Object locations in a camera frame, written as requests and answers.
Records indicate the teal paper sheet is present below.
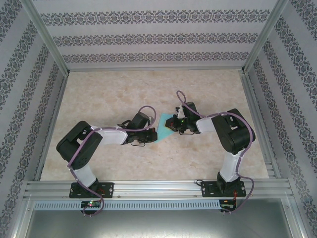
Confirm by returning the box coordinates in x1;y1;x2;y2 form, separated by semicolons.
153;113;178;144

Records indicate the grey sheet metal panel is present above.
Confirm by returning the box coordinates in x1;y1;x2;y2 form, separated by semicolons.
23;209;297;238

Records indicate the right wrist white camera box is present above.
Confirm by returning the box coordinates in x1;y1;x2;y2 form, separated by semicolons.
175;105;186;119

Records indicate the aluminium mounting rail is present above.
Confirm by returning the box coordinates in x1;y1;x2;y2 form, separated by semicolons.
23;178;295;199

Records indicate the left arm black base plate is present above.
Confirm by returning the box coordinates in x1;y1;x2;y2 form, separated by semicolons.
69;181;115;199

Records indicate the grey slotted cable duct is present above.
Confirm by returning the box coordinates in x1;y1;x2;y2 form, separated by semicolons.
33;199;221;211

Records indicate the aluminium table side rail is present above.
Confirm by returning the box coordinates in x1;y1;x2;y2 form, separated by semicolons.
238;69;282;179
33;71;71;181

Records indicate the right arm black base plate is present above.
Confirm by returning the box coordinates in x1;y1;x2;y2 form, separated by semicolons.
200;180;247;198

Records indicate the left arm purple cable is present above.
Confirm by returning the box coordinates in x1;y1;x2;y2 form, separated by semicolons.
66;106;158;218

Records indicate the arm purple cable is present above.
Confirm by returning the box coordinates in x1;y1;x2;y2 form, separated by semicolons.
175;90;257;215
66;106;158;218

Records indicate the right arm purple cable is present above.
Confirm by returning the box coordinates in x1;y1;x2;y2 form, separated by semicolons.
175;90;257;215

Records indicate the short aluminium frame post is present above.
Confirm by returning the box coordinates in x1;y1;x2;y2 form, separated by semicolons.
281;195;311;238
9;195;35;238

